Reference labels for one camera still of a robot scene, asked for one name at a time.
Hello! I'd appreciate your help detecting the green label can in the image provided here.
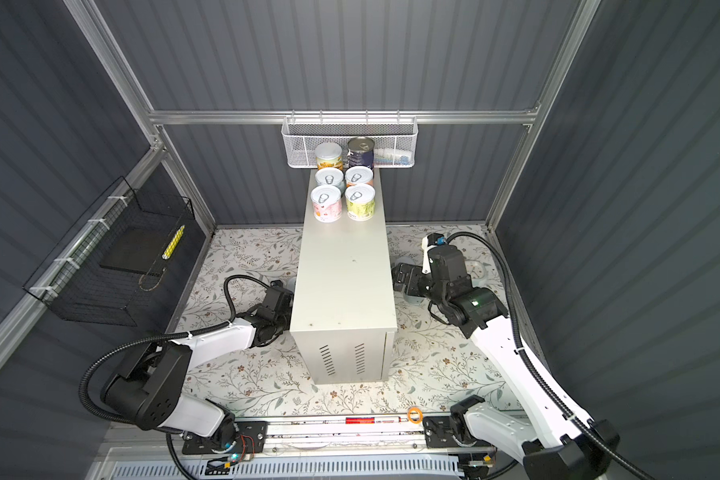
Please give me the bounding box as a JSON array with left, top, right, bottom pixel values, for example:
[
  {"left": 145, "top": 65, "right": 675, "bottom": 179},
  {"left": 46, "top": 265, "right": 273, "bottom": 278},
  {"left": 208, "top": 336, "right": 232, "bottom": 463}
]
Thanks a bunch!
[{"left": 345, "top": 184, "right": 376, "bottom": 221}]

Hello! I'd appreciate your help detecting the pink label can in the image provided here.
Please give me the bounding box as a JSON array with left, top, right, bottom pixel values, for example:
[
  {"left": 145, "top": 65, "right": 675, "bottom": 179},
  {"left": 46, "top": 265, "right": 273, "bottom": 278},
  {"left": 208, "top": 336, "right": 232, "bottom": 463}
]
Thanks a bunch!
[
  {"left": 345, "top": 166, "right": 374, "bottom": 188},
  {"left": 310, "top": 185, "right": 342, "bottom": 223}
]

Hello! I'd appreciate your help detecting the light teal can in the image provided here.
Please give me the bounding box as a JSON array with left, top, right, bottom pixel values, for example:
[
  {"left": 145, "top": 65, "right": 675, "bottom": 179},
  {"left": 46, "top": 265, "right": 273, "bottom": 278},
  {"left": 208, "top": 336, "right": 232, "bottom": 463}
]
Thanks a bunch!
[{"left": 315, "top": 167, "right": 346, "bottom": 193}]

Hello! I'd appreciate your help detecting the dark blue tin can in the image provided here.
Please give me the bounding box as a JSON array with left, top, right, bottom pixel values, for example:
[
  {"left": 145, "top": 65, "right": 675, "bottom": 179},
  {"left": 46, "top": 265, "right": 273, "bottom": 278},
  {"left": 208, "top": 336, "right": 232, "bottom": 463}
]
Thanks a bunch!
[{"left": 347, "top": 136, "right": 375, "bottom": 169}]

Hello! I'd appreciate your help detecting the orange yellow fruit can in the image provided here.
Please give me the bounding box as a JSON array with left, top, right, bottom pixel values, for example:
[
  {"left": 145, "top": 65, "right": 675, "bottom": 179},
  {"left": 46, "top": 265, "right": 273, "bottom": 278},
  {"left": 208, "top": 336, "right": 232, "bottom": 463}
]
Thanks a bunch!
[{"left": 314, "top": 142, "right": 344, "bottom": 170}]

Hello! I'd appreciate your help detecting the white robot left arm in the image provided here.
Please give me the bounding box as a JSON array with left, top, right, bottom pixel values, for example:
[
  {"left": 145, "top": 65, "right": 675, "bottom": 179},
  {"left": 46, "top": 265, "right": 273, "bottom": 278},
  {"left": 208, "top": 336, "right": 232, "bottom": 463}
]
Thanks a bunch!
[{"left": 100, "top": 275, "right": 294, "bottom": 450}]

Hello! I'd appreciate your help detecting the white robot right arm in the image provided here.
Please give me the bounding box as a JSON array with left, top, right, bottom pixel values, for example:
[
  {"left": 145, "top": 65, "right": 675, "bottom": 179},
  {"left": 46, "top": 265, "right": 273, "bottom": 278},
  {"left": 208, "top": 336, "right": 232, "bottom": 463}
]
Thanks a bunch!
[{"left": 392, "top": 235, "right": 620, "bottom": 479}]

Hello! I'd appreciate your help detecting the white metal cabinet counter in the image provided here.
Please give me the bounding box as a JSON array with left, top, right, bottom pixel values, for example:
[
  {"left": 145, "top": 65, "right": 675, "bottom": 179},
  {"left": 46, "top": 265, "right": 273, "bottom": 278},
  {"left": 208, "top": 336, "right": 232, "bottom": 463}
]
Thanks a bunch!
[{"left": 289, "top": 193, "right": 397, "bottom": 384}]

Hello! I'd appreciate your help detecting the can with pull tab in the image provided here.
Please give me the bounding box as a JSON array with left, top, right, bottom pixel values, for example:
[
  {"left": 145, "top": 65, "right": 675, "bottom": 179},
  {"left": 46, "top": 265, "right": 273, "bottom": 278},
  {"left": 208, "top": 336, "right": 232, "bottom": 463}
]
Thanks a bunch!
[{"left": 393, "top": 262, "right": 405, "bottom": 278}]

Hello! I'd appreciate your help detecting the white round clock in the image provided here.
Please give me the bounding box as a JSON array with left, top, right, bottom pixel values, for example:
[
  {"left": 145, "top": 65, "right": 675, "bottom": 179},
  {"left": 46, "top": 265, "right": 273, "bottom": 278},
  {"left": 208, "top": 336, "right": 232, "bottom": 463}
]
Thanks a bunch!
[{"left": 465, "top": 260, "right": 489, "bottom": 288}]

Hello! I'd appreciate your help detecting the yellow highlighter pen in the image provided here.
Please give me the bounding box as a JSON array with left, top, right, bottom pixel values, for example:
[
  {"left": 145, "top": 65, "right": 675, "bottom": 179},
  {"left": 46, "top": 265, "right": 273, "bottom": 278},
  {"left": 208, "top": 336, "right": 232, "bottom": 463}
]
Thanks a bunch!
[{"left": 161, "top": 225, "right": 186, "bottom": 261}]

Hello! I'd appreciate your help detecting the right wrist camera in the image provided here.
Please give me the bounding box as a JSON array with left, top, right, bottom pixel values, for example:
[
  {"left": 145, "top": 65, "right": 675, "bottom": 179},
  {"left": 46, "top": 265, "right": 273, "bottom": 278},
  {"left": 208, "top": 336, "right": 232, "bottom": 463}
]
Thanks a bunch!
[{"left": 421, "top": 233, "right": 448, "bottom": 276}]

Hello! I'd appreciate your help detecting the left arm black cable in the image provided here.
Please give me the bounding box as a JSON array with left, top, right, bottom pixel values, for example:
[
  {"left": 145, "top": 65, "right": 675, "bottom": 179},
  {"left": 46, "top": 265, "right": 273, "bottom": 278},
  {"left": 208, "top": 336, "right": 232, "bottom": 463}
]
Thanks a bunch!
[{"left": 77, "top": 274, "right": 271, "bottom": 427}]

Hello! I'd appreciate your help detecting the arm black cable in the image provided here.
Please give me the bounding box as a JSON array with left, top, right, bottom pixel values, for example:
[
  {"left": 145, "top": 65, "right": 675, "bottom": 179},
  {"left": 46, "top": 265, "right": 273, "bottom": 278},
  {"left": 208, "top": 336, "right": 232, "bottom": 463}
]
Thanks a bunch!
[
  {"left": 443, "top": 231, "right": 658, "bottom": 480},
  {"left": 77, "top": 274, "right": 271, "bottom": 427}
]

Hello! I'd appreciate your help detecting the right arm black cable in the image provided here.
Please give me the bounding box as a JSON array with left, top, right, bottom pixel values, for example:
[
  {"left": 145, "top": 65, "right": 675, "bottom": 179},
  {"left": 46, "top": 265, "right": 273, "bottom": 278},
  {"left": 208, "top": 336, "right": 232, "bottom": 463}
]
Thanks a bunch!
[{"left": 443, "top": 231, "right": 658, "bottom": 480}]

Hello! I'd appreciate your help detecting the white wire mesh basket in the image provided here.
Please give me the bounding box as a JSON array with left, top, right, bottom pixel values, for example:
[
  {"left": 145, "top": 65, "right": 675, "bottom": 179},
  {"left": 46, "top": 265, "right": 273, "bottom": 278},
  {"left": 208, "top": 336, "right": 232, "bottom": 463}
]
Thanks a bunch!
[{"left": 281, "top": 115, "right": 419, "bottom": 169}]

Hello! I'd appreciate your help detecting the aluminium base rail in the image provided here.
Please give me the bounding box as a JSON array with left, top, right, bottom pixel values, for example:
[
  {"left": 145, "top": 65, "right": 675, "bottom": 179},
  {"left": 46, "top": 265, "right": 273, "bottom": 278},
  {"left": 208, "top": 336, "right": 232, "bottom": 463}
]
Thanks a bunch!
[{"left": 95, "top": 412, "right": 517, "bottom": 457}]

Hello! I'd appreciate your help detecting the black wire wall basket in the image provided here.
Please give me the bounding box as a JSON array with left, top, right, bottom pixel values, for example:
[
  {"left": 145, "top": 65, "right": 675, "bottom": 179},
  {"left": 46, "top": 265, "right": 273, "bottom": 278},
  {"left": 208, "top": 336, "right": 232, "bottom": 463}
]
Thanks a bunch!
[{"left": 24, "top": 182, "right": 204, "bottom": 332}]

